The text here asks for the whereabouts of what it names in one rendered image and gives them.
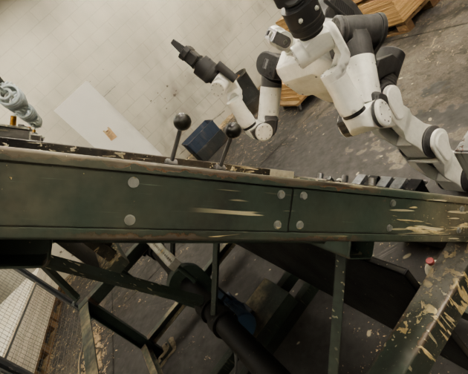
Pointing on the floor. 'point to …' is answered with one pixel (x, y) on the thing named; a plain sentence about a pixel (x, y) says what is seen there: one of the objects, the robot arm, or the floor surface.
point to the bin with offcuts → (252, 96)
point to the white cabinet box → (102, 122)
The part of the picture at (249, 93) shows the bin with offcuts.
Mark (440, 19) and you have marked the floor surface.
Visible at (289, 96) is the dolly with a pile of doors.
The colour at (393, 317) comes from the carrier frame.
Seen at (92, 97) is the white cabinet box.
